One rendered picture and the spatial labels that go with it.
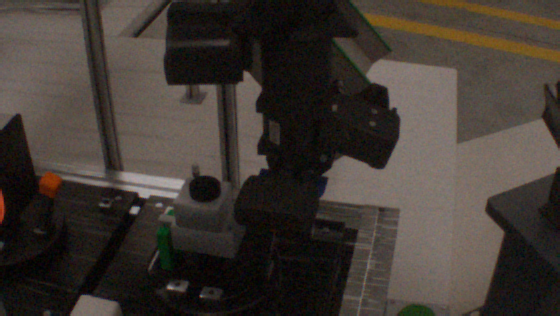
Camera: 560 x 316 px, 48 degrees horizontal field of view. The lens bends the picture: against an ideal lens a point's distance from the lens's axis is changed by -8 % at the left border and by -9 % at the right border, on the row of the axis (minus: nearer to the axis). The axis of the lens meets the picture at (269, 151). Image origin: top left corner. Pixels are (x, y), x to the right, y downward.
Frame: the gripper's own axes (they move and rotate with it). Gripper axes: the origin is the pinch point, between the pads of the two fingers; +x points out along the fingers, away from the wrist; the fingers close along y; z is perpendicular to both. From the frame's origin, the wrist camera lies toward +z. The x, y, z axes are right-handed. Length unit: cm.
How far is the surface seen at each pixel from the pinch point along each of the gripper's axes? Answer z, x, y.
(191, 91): -30, 22, 52
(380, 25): -14, 109, 283
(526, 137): 30, 23, 53
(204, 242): -8.4, 5.0, -2.3
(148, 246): -17.3, 12.2, 2.8
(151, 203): -19.7, 12.2, 10.1
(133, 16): -57, 23, 86
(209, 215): -7.6, 1.5, -2.3
